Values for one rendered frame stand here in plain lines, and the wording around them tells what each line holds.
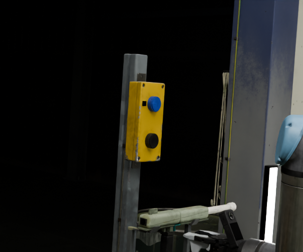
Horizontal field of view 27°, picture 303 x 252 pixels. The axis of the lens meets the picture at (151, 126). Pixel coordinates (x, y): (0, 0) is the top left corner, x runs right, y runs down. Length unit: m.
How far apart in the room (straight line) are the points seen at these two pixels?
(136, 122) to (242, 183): 0.58
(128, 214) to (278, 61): 0.80
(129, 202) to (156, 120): 0.29
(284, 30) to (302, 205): 1.12
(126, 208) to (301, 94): 0.89
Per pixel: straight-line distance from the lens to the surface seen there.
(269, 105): 2.35
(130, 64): 2.07
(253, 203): 2.38
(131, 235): 1.99
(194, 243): 1.92
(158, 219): 1.94
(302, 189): 1.41
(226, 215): 1.86
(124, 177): 2.09
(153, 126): 2.05
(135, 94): 2.01
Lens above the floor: 1.52
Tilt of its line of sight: 3 degrees down
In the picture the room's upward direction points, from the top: 4 degrees clockwise
